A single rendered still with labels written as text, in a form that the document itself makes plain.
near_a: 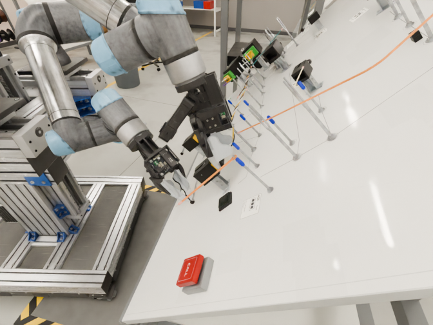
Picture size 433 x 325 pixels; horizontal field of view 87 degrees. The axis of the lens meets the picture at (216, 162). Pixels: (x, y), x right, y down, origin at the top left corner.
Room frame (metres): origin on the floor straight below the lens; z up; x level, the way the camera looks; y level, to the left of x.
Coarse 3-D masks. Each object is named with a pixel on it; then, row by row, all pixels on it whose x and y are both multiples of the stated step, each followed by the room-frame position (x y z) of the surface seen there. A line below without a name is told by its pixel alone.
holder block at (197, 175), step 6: (210, 162) 0.41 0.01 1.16; (198, 168) 0.43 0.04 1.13; (204, 168) 0.40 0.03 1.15; (210, 168) 0.40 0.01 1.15; (198, 174) 0.40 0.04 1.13; (204, 174) 0.40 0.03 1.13; (210, 174) 0.40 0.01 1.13; (216, 174) 0.40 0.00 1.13; (198, 180) 0.40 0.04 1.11; (204, 180) 0.40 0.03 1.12; (210, 180) 0.40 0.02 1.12
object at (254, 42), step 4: (252, 40) 1.19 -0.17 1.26; (248, 44) 1.18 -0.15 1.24; (252, 44) 1.13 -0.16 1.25; (256, 44) 1.16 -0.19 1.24; (244, 48) 1.18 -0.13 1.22; (248, 48) 1.13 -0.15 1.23; (256, 48) 1.12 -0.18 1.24; (260, 48) 1.16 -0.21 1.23; (244, 52) 1.14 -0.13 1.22; (260, 52) 1.12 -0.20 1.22; (256, 56) 1.12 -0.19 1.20; (260, 56) 1.17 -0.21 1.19; (260, 60) 1.17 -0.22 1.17; (264, 64) 1.17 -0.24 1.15; (264, 68) 1.15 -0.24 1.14
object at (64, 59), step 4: (60, 44) 1.18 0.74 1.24; (60, 48) 1.15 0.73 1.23; (56, 52) 1.12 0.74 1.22; (60, 52) 1.14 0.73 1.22; (64, 52) 1.17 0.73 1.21; (60, 56) 1.13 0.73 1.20; (64, 56) 1.15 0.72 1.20; (68, 56) 1.18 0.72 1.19; (60, 60) 1.12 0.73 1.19; (64, 60) 1.13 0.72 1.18; (68, 60) 1.16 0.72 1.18; (60, 64) 1.11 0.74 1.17; (64, 64) 1.13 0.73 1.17
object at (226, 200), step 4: (228, 192) 0.37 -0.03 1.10; (224, 196) 0.36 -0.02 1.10; (228, 196) 0.35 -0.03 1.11; (220, 200) 0.36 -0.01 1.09; (224, 200) 0.35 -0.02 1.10; (228, 200) 0.34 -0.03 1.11; (220, 204) 0.34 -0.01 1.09; (224, 204) 0.34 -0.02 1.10; (228, 204) 0.33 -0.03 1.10; (220, 208) 0.33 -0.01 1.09
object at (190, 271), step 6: (192, 258) 0.21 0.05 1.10; (198, 258) 0.20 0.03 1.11; (186, 264) 0.20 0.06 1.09; (192, 264) 0.19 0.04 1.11; (198, 264) 0.19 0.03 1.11; (180, 270) 0.19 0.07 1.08; (186, 270) 0.19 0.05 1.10; (192, 270) 0.18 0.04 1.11; (198, 270) 0.18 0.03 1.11; (180, 276) 0.18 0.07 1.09; (186, 276) 0.17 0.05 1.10; (192, 276) 0.17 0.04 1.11; (198, 276) 0.17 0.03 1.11; (180, 282) 0.17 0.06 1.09; (186, 282) 0.16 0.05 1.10; (192, 282) 0.16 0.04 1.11
